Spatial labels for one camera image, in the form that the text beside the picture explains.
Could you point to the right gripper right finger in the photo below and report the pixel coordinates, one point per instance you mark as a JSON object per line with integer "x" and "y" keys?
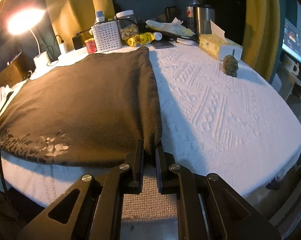
{"x": 208, "y": 208}

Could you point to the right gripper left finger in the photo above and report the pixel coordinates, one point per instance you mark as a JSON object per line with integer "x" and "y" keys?
{"x": 92, "y": 207}

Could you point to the dark brown t-shirt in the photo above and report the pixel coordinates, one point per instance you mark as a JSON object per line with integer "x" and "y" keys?
{"x": 91, "y": 113}

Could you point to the brown cardboard box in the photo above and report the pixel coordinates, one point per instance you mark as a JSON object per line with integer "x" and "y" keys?
{"x": 18, "y": 69}

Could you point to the white textured bedspread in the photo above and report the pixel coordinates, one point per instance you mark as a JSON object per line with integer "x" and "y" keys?
{"x": 239, "y": 128}

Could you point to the white usb charger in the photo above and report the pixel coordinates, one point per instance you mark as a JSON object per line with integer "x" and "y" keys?
{"x": 63, "y": 48}

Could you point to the white desk lamp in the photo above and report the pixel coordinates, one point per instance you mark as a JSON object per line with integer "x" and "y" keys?
{"x": 23, "y": 21}

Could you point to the black power adapter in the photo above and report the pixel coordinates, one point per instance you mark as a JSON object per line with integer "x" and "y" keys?
{"x": 77, "y": 42}

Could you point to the red round tin can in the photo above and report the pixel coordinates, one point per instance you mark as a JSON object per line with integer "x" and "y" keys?
{"x": 91, "y": 45}

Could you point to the small brown figurine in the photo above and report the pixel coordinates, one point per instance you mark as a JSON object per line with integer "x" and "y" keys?
{"x": 230, "y": 66}

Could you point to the white perforated plastic basket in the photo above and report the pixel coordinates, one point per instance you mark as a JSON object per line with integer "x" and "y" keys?
{"x": 106, "y": 36}

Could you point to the yellow tissue box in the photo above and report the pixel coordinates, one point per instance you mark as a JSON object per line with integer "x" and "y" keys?
{"x": 218, "y": 46}

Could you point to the white mug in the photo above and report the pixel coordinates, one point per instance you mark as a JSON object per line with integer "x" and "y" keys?
{"x": 290, "y": 65}

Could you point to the black smartphone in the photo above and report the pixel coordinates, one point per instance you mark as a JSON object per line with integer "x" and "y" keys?
{"x": 162, "y": 44}

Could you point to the clear jar white lid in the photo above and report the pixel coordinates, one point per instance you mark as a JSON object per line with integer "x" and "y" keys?
{"x": 127, "y": 24}

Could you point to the yellow snack bag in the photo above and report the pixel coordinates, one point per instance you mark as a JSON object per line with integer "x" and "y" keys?
{"x": 140, "y": 40}

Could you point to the computer monitor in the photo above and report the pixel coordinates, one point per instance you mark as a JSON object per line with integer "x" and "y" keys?
{"x": 292, "y": 41}

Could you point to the steel tumbler cup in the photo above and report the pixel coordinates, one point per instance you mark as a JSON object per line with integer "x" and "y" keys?
{"x": 202, "y": 18}

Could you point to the plastic drink bottle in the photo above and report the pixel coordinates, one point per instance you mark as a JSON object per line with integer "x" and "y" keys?
{"x": 190, "y": 14}

